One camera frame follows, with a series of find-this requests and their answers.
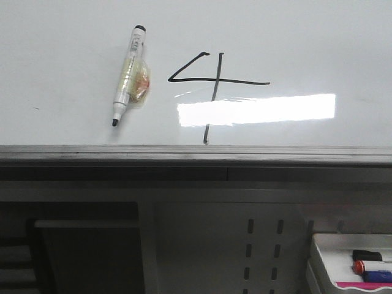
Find dark cabinet box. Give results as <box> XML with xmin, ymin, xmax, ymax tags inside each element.
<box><xmin>26</xmin><ymin>219</ymin><xmax>145</xmax><ymax>293</ymax></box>

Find pink sheet in tray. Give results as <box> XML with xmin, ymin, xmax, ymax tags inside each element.
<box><xmin>336</xmin><ymin>282</ymin><xmax>392</xmax><ymax>290</ymax></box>

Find white plastic tray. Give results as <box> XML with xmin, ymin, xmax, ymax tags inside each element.
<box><xmin>306</xmin><ymin>233</ymin><xmax>391</xmax><ymax>293</ymax></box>

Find red capped marker in tray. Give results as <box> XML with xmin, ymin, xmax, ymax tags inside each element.
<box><xmin>352</xmin><ymin>260</ymin><xmax>392</xmax><ymax>274</ymax></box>

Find white taped whiteboard marker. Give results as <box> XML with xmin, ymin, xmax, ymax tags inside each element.
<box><xmin>111</xmin><ymin>25</ymin><xmax>150</xmax><ymax>127</ymax></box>

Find white perforated pegboard panel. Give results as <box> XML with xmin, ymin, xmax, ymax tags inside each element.
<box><xmin>138</xmin><ymin>183</ymin><xmax>391</xmax><ymax>293</ymax></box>

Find white whiteboard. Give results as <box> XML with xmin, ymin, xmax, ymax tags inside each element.
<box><xmin>1</xmin><ymin>1</ymin><xmax>391</xmax><ymax>148</ymax></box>

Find blue marker in tray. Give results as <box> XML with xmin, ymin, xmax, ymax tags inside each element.
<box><xmin>363</xmin><ymin>271</ymin><xmax>392</xmax><ymax>283</ymax></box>

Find grey aluminium whiteboard frame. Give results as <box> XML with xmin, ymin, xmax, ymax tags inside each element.
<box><xmin>1</xmin><ymin>145</ymin><xmax>391</xmax><ymax>183</ymax></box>

